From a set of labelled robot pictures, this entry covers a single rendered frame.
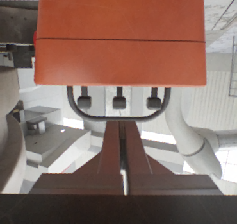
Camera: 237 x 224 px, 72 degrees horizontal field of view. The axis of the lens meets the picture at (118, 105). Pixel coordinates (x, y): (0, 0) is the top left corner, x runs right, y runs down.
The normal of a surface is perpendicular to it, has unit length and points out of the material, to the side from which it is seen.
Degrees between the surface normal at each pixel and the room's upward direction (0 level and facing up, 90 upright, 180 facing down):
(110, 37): 97
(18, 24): 90
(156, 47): 97
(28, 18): 90
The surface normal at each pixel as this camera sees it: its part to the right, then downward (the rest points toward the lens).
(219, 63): -0.37, 0.22
